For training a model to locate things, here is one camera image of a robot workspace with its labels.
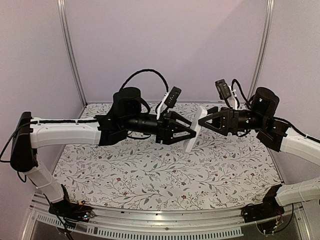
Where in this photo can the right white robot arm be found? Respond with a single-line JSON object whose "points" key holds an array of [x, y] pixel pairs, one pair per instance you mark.
{"points": [[276, 134]]}

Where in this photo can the white remote control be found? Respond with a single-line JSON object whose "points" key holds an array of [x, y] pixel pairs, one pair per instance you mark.
{"points": [[190, 143]]}

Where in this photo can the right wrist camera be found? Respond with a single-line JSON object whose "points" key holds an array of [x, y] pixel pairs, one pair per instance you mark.
{"points": [[223, 89]]}

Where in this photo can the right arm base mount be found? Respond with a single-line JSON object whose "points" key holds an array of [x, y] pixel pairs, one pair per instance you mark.
{"points": [[267, 209]]}

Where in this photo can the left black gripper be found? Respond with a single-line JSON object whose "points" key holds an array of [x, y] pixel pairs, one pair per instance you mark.
{"points": [[165, 133]]}

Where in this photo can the aluminium frame post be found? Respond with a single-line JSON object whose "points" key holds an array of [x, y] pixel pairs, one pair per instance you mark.
{"points": [[61, 5], [263, 46]]}

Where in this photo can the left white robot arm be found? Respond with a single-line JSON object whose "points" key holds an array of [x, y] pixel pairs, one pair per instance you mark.
{"points": [[129, 112]]}

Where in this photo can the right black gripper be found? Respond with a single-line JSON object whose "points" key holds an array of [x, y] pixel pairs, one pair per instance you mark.
{"points": [[231, 121]]}

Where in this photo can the floral patterned table mat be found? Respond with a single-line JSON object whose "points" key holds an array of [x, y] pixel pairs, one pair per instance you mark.
{"points": [[219, 172]]}

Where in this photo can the front aluminium rail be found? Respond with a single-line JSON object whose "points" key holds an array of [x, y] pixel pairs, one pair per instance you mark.
{"points": [[129, 224]]}

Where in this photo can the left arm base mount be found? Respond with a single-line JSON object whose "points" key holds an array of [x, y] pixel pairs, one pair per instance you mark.
{"points": [[76, 212]]}

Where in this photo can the right aluminium frame post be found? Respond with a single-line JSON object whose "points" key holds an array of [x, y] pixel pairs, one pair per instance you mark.
{"points": [[263, 46]]}

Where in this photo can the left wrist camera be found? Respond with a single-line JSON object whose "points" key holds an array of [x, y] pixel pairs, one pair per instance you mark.
{"points": [[172, 97]]}

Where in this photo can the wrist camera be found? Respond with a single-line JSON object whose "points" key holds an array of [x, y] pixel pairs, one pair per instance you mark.
{"points": [[172, 97], [223, 89]]}

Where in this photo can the left aluminium frame post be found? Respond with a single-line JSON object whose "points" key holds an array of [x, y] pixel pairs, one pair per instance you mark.
{"points": [[61, 5]]}

